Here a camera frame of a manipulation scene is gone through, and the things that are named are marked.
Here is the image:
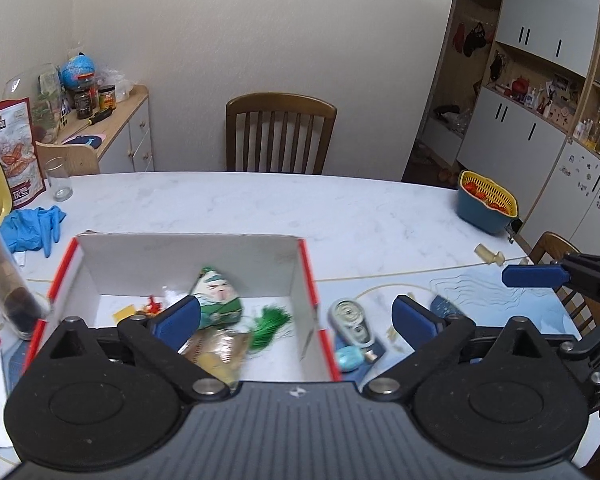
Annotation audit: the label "red printed snack bag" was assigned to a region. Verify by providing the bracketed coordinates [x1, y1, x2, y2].
[0, 97, 47, 211]

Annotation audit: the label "crumpled clear plastic bag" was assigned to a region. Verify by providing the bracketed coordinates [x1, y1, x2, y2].
[96, 67, 133, 103]

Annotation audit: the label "yellow cardboard carton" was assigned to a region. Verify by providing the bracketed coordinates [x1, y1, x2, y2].
[196, 349, 243, 395]

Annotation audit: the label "pink and blue mouse pad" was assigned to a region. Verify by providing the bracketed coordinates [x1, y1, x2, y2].
[62, 133, 106, 148]

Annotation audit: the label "small beige plastic piece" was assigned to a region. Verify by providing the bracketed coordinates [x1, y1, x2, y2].
[474, 244, 505, 266]

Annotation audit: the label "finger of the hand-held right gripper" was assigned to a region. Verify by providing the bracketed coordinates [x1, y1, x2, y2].
[559, 305, 600, 412]
[501, 252, 600, 308]

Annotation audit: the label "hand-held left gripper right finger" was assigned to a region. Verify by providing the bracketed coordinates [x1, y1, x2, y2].
[362, 295, 565, 402]

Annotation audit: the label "silver foil snack packet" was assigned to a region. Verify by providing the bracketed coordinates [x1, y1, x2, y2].
[177, 329, 252, 361]

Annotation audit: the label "light wooden chair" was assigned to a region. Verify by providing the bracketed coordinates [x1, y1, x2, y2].
[35, 141, 101, 177]

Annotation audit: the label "dark brown wooden chair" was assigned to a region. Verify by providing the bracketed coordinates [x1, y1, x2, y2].
[225, 92, 338, 176]

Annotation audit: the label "blue basket yellow strainer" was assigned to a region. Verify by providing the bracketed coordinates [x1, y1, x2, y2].
[456, 170, 519, 235]

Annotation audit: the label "white and blue tape dispenser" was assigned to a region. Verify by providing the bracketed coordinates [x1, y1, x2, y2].
[328, 298, 373, 346]

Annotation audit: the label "blue nitrile gloves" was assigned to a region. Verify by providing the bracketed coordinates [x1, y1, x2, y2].
[0, 205, 67, 259]

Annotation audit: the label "black hanging bag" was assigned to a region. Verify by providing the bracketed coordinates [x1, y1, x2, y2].
[462, 22, 496, 58]

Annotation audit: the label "black yellow screwdriver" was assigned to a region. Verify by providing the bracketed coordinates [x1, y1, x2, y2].
[82, 107, 113, 126]

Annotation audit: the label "white cardboard box red rim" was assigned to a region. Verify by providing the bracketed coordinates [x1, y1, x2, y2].
[24, 231, 342, 386]

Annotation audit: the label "green tassel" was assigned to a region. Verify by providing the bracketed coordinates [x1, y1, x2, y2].
[248, 306, 293, 356]

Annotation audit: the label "light wood sideboard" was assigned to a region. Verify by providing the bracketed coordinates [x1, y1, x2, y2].
[60, 85, 156, 175]

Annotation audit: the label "clear printed plastic package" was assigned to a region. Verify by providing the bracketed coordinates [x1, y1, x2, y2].
[32, 63, 66, 143]

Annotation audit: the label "white wall cabinet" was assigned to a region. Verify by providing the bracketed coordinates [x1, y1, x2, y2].
[402, 0, 600, 261]

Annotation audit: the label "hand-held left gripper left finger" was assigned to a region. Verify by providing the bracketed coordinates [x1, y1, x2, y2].
[45, 296, 231, 403]

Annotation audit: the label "clear plastic jar dark lid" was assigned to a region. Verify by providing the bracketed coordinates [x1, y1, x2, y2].
[0, 210, 51, 341]

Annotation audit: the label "green cartoon snack packet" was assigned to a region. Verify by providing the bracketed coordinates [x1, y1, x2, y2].
[187, 266, 244, 331]

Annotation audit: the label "blue globe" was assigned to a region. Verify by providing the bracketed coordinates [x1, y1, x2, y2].
[60, 52, 97, 92]

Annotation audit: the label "clear glass tumbler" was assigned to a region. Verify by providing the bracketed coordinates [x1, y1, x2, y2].
[45, 156, 74, 203]

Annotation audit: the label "dark glass jar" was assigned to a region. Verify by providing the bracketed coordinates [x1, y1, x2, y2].
[73, 76, 98, 120]

